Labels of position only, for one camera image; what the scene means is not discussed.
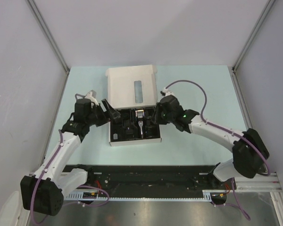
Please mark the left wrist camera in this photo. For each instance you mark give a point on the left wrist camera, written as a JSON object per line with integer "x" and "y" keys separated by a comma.
{"x": 91, "y": 95}

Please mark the white cardboard box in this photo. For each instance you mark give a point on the white cardboard box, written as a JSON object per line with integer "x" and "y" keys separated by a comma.
{"x": 132, "y": 87}

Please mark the silver black hair clipper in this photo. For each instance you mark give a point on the silver black hair clipper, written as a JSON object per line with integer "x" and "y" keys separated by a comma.
{"x": 140, "y": 115}

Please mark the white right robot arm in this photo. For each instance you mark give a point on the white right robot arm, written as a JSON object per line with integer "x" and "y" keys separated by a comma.
{"x": 248, "y": 150}

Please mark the aluminium frame rail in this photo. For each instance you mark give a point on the aluminium frame rail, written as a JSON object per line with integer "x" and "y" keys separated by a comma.
{"x": 259, "y": 184}

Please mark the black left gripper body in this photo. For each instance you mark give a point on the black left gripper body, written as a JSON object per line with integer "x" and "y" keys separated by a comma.
{"x": 97, "y": 116}

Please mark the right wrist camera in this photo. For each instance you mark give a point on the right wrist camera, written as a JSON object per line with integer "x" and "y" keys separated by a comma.
{"x": 166, "y": 92}

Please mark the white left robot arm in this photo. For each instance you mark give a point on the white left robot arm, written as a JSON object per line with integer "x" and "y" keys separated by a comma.
{"x": 44, "y": 191}

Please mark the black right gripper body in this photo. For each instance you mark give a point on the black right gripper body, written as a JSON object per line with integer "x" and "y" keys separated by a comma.
{"x": 162, "y": 116}

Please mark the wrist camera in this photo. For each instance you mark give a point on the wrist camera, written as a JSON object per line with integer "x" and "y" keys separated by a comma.
{"x": 91, "y": 95}
{"x": 166, "y": 92}

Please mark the black plastic tray insert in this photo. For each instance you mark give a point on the black plastic tray insert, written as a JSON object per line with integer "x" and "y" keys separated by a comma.
{"x": 128, "y": 129}

